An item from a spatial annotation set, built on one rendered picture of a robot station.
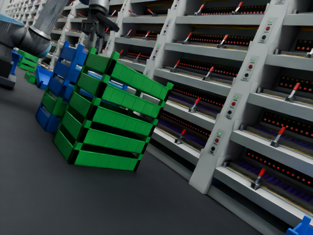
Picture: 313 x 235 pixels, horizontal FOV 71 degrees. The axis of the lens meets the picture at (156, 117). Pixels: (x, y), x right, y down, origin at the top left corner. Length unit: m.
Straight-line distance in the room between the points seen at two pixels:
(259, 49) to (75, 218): 0.99
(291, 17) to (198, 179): 0.83
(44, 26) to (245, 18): 1.28
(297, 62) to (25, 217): 1.04
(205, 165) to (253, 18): 0.75
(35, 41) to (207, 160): 1.37
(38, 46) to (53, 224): 1.44
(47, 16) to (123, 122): 1.15
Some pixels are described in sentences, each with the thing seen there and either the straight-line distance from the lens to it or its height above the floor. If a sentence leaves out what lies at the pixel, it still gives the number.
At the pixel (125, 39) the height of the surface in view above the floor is 0.68.
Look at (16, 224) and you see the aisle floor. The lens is 0.51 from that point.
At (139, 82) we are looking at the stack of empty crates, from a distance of 0.81.
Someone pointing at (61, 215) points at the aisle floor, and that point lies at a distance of 0.55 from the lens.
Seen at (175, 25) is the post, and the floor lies 0.83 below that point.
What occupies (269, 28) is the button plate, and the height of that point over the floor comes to 0.81.
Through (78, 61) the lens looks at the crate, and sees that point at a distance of 1.02.
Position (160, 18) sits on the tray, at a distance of 1.74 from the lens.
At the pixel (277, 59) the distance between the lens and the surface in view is 1.11.
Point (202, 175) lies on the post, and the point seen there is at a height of 0.08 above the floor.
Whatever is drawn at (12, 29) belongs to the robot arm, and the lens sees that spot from 1.78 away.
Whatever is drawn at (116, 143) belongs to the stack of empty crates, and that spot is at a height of 0.10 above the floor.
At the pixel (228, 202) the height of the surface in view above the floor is 0.03.
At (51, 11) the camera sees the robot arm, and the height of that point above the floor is 0.58.
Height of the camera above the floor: 0.30
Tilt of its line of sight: 3 degrees down
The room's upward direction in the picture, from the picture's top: 24 degrees clockwise
